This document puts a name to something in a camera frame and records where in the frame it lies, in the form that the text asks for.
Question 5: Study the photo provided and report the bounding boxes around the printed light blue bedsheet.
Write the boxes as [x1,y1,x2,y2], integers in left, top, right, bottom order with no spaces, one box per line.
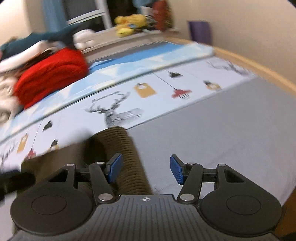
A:
[1,43,253,172]

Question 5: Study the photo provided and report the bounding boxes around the yellow plush toy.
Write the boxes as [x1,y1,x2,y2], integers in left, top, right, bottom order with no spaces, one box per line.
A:
[114,14,149,38]

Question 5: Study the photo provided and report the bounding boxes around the dark teal garment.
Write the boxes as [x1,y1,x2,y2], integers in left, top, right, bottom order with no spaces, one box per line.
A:
[1,24,81,61]

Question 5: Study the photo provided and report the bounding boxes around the white garment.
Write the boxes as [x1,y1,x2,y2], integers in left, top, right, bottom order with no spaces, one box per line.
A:
[1,41,58,72]

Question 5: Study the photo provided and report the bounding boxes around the purple box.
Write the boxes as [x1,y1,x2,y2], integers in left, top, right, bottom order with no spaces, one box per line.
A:
[188,21,212,45]

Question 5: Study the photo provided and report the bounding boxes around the grey blanket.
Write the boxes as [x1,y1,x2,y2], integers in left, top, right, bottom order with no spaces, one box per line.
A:
[4,76,296,241]

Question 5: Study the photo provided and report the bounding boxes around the red knitted garment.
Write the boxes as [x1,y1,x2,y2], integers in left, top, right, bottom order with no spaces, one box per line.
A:
[14,48,88,109]

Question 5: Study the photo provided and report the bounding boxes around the wooden bed frame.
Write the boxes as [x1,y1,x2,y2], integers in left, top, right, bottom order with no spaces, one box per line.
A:
[166,37,296,96]

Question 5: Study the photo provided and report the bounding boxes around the brown corduroy pants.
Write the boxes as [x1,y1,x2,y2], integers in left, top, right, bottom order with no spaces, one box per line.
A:
[21,127,152,195]

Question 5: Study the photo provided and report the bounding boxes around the beige garment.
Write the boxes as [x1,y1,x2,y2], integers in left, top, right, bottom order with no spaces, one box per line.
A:
[0,74,23,126]

